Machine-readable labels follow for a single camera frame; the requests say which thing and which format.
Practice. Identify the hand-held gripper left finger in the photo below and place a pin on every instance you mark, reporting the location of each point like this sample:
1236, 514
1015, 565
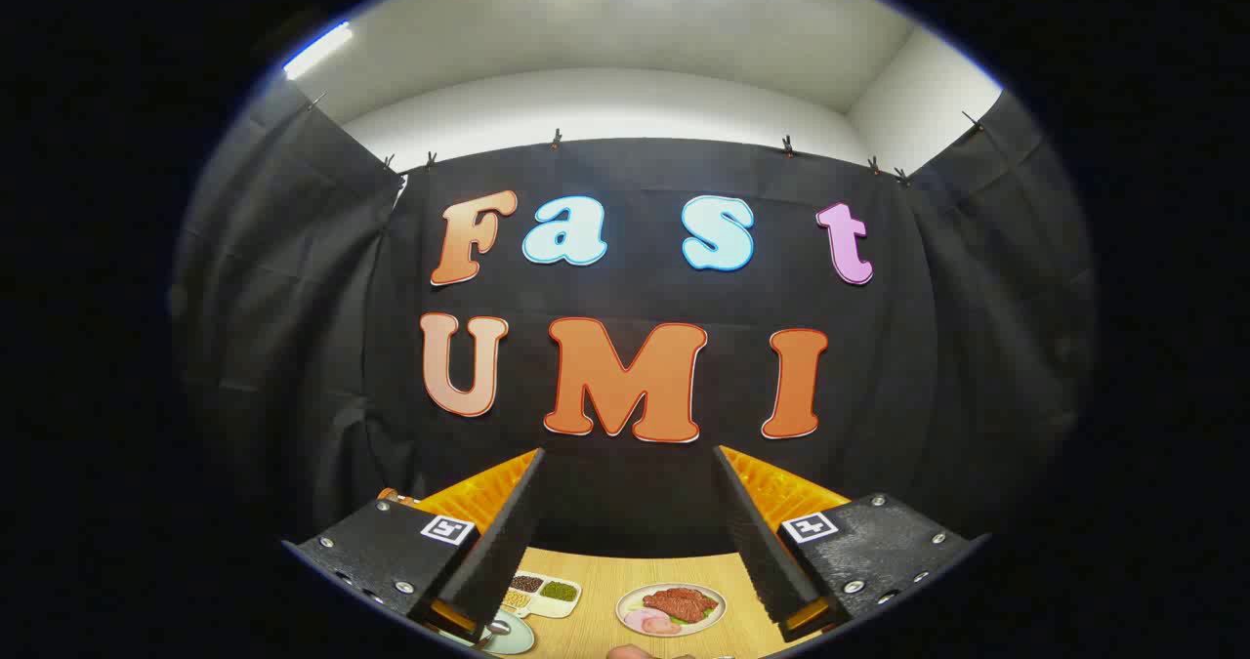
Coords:
508, 542

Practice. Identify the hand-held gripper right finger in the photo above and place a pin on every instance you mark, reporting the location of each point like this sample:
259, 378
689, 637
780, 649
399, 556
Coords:
762, 552

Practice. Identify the dark brown beans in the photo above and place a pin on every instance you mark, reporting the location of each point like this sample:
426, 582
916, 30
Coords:
527, 583

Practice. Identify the yellow soybeans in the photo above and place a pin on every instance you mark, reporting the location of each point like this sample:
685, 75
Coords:
515, 599

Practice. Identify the green mung beans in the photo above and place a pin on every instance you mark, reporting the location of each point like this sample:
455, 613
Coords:
559, 591

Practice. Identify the white divided snack tray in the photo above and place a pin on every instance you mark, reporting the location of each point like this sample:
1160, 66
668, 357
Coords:
561, 606

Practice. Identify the white plate with food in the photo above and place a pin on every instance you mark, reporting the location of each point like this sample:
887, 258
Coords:
705, 623

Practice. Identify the brown meat steak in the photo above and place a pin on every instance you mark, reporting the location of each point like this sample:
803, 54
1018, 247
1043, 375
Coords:
681, 603

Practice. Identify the light blue plate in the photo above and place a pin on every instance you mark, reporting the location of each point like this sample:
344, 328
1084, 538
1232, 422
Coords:
520, 638

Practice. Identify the pink ham slice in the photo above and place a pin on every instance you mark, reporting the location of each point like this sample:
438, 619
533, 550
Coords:
652, 622

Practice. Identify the row of black cloth clips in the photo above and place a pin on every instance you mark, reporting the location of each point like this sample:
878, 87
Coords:
556, 139

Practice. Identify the ceiling light strip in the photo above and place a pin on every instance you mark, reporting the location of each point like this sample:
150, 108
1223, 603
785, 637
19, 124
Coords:
317, 50

